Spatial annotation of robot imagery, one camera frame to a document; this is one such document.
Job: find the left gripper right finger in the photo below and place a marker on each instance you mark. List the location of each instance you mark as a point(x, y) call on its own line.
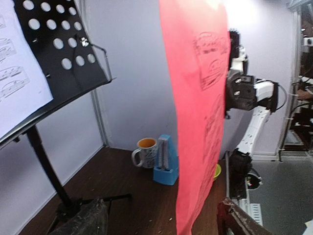
point(231, 218)

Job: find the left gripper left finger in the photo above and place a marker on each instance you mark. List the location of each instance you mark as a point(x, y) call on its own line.
point(91, 220)

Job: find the blue metronome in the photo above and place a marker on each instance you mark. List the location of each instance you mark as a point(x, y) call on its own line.
point(166, 170)

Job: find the lavender sheet music page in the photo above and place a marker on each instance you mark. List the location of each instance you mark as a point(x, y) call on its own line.
point(23, 86)

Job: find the black music stand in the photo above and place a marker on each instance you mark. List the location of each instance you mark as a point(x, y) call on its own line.
point(66, 56)

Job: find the red sheet music page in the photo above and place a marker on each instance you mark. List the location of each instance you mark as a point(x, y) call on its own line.
point(197, 45)

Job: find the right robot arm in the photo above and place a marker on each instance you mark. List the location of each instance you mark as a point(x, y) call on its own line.
point(245, 92)

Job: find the yellow-green bowl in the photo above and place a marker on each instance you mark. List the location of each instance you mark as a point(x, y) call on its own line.
point(217, 172)

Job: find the white mug orange inside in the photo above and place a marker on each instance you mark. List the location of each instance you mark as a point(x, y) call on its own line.
point(146, 153)

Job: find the front aluminium rail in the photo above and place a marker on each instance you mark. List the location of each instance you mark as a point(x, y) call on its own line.
point(253, 210)

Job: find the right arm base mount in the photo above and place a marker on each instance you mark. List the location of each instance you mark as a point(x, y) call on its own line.
point(253, 180)

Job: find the right aluminium frame post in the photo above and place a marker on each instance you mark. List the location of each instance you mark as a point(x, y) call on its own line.
point(101, 117)

